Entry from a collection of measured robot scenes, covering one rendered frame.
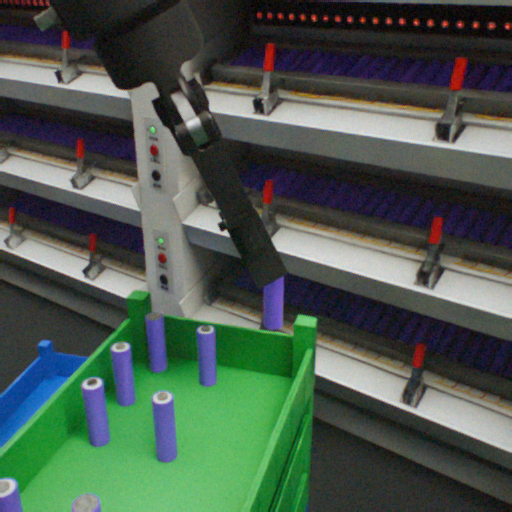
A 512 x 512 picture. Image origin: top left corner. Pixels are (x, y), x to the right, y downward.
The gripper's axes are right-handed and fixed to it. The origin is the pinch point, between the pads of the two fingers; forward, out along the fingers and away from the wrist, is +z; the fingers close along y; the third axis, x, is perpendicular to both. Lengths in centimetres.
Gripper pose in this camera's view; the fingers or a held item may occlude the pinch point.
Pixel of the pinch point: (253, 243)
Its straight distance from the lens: 54.1
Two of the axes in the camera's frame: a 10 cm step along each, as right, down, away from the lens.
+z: 4.1, 7.8, 4.8
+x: 8.8, -4.7, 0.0
